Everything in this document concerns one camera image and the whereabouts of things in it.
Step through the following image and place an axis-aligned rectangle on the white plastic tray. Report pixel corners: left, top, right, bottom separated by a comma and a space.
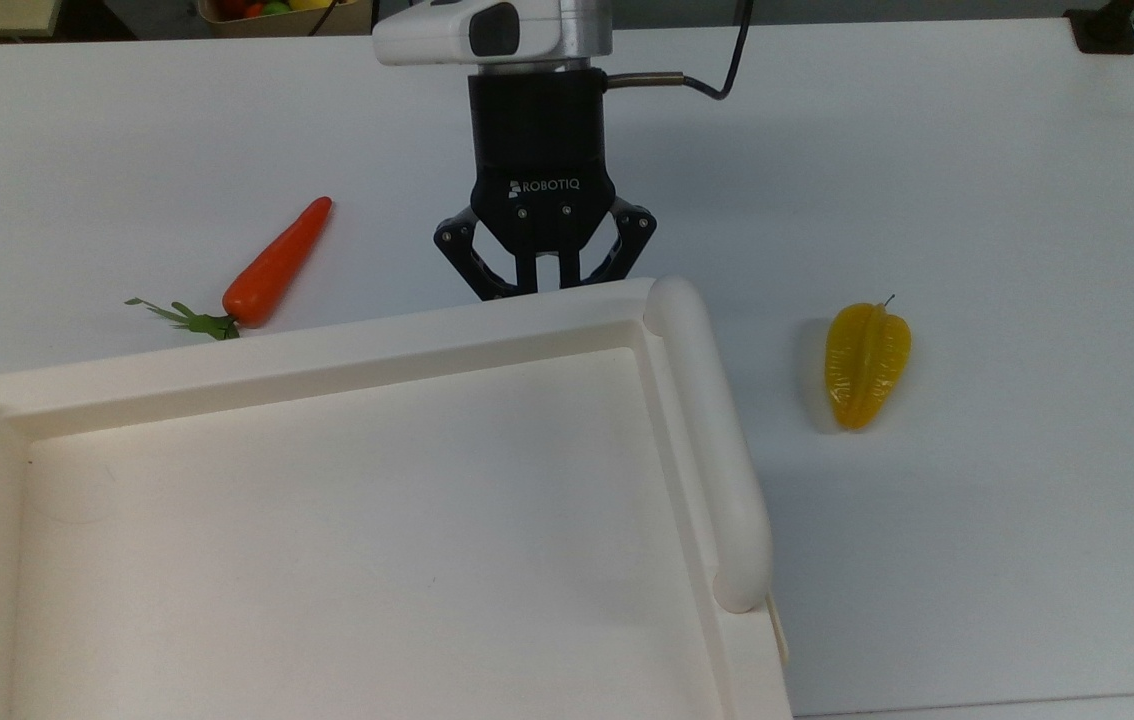
0, 277, 794, 720

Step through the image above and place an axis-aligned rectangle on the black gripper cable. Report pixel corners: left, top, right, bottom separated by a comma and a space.
605, 0, 755, 102

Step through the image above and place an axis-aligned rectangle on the cardboard box of toy fruit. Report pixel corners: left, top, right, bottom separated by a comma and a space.
197, 0, 374, 39

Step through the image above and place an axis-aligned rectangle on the black table clamp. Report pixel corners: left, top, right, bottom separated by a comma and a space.
1064, 0, 1134, 55

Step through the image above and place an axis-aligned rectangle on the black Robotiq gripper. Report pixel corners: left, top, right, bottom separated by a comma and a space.
433, 68, 658, 302

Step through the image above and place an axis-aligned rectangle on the yellow toy starfruit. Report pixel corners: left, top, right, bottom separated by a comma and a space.
824, 295, 914, 432

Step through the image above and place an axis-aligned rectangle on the orange toy carrot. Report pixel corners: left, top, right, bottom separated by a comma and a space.
124, 196, 334, 341

